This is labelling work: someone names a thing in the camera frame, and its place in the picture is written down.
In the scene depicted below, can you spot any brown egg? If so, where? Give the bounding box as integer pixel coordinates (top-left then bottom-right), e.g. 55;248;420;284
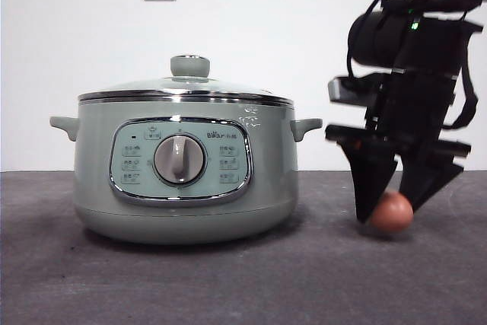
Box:
370;192;415;234

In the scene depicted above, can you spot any glass lid with green knob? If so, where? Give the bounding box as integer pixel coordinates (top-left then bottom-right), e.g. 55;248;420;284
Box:
78;54;295;107

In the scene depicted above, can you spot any sage green electric cooking pot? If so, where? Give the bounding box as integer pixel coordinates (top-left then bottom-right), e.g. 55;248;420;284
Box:
49;97;323;246

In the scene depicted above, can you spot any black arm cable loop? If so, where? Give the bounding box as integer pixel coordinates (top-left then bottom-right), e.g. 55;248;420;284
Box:
450;16;479;130

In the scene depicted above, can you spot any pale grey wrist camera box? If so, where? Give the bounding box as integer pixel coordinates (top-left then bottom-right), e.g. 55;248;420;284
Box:
327;76;385;108

